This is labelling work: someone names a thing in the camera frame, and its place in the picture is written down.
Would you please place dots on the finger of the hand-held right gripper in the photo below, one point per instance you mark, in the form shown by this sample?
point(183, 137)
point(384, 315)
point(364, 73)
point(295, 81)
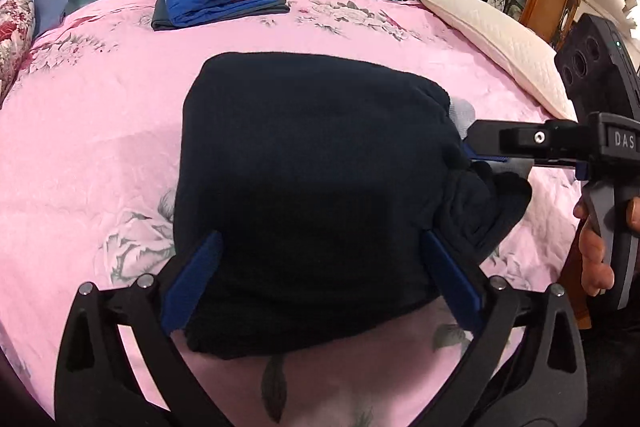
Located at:
point(525, 137)
point(487, 156)

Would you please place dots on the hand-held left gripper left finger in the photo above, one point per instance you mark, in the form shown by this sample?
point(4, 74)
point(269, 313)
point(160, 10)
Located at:
point(192, 287)

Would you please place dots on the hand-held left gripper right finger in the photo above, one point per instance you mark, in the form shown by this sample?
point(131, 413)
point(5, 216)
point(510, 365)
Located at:
point(452, 287)

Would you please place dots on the dark navy pants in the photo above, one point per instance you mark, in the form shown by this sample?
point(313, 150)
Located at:
point(310, 187)

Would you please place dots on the person's right hand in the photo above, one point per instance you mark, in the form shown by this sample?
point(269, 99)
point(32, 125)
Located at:
point(592, 252)

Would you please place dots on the cream quilted pillow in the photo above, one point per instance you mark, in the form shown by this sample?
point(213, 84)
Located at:
point(500, 42)

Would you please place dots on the pink floral bedsheet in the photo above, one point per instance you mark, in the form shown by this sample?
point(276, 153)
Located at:
point(100, 122)

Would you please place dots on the grey folded garment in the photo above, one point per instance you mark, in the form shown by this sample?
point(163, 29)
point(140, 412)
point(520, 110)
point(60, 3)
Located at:
point(270, 9)

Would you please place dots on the red floral pillow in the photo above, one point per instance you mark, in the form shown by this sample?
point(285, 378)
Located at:
point(14, 37)

